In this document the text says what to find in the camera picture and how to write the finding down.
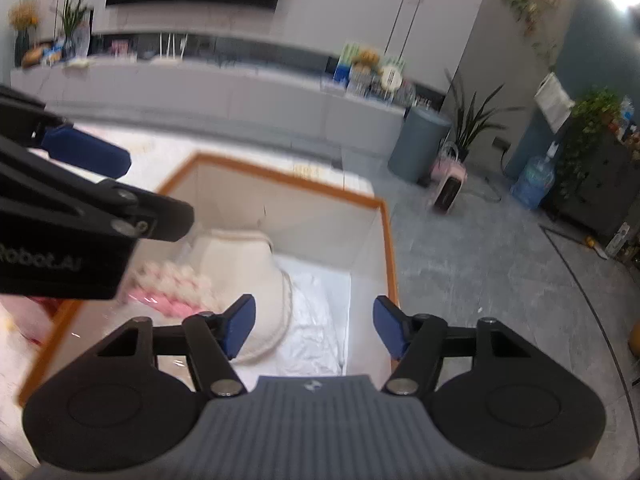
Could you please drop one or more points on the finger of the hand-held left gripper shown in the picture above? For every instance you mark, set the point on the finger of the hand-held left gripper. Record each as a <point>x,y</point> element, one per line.
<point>160,217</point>
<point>90,152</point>

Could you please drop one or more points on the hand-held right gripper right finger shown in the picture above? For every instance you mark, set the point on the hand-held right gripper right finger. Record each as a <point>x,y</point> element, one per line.
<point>390,327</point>

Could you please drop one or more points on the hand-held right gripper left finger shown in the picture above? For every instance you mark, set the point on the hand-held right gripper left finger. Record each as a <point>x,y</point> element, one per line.
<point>240,322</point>

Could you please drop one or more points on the cream fabric pad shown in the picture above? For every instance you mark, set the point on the cream fabric pad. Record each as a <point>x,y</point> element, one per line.
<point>250,270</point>

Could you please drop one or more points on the pink white pompom cloth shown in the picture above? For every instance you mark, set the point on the pink white pompom cloth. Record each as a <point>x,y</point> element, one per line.
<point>175,280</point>

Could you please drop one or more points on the white plastic bag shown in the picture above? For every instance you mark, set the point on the white plastic bag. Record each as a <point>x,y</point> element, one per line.
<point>310,320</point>

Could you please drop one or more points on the orange cardboard box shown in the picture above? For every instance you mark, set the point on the orange cardboard box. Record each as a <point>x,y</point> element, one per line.
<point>310,230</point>

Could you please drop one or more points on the pale lace tablecloth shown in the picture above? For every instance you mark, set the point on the pale lace tablecloth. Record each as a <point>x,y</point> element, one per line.
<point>150,145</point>

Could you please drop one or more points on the brown round basket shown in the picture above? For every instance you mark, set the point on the brown round basket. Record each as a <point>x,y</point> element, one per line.
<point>35,55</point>

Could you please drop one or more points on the marble television cabinet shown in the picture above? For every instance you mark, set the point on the marble television cabinet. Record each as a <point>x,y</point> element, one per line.
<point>200,90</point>

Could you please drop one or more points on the green plant glass vase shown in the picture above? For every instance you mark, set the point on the green plant glass vase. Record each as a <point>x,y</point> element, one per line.
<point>75,17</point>

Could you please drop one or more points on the white space heater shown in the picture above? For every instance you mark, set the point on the white space heater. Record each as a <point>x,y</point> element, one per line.
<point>450,192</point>

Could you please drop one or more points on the dried yellow flowers vase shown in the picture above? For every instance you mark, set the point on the dried yellow flowers vase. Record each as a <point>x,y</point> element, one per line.
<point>25,15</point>

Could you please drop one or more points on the pink woven basket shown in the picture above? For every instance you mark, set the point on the pink woven basket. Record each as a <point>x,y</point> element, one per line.
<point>445,165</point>

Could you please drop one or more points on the grey trash bin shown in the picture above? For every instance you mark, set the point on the grey trash bin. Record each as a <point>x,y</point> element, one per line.
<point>417,145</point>

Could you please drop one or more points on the blue water jug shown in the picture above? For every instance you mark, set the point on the blue water jug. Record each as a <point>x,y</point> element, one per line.
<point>532,182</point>

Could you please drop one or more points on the small orange floor toy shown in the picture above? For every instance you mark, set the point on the small orange floor toy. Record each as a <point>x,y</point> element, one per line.
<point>592,243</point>

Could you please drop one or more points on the long-leaf potted plant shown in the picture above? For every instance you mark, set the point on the long-leaf potted plant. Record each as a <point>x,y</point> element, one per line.
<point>472,120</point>

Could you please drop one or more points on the green white poster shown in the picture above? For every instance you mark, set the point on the green white poster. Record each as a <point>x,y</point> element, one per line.
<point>347,55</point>

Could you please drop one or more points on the white round fan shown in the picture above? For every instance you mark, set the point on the white round fan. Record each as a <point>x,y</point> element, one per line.
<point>391,77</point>

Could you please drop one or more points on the dark grey dresser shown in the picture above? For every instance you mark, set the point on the dark grey dresser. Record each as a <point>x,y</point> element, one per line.
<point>600,180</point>

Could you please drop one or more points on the teddy bear bouquet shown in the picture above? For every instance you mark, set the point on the teddy bear bouquet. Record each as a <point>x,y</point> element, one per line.
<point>367,57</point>

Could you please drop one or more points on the white hanging cloth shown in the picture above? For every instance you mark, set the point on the white hanging cloth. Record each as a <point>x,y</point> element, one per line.
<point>552,100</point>

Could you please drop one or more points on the green ivy plant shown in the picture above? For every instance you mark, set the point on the green ivy plant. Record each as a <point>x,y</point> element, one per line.
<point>595,110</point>

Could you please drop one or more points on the trailing vine plant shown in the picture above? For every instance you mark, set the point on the trailing vine plant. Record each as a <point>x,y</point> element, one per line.
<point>522,5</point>

